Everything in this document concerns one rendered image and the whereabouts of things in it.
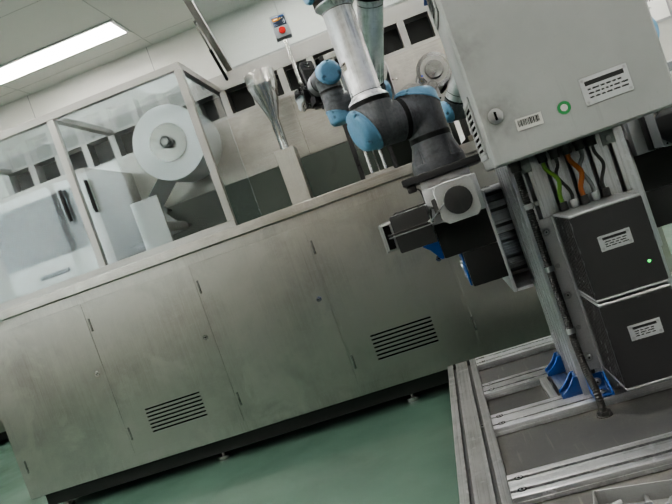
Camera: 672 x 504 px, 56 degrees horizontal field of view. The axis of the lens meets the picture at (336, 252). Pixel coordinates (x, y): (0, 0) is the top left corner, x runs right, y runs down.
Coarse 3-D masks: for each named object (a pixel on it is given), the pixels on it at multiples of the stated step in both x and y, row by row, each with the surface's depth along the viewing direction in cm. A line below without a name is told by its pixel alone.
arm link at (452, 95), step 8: (448, 88) 213; (456, 88) 210; (448, 96) 214; (456, 96) 212; (448, 104) 214; (456, 104) 214; (448, 112) 214; (456, 112) 216; (464, 112) 218; (448, 120) 216; (456, 120) 220
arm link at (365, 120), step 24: (312, 0) 167; (336, 0) 166; (336, 24) 167; (336, 48) 169; (360, 48) 167; (360, 72) 167; (360, 96) 167; (384, 96) 167; (360, 120) 165; (384, 120) 166; (360, 144) 171; (384, 144) 170
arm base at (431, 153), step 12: (432, 132) 170; (444, 132) 171; (420, 144) 171; (432, 144) 170; (444, 144) 170; (456, 144) 172; (420, 156) 172; (432, 156) 169; (444, 156) 168; (456, 156) 169; (420, 168) 171; (432, 168) 169
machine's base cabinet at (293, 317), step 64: (384, 192) 243; (192, 256) 253; (256, 256) 250; (320, 256) 247; (384, 256) 244; (64, 320) 261; (128, 320) 258; (192, 320) 255; (256, 320) 252; (320, 320) 249; (384, 320) 246; (448, 320) 243; (512, 320) 241; (0, 384) 266; (64, 384) 263; (128, 384) 260; (192, 384) 257; (256, 384) 254; (320, 384) 251; (384, 384) 248; (64, 448) 265; (128, 448) 262; (192, 448) 259
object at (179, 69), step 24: (168, 72) 253; (192, 72) 268; (96, 96) 256; (48, 120) 260; (192, 120) 253; (216, 168) 254; (72, 192) 261; (96, 240) 261; (192, 240) 256; (120, 264) 261; (48, 288) 265
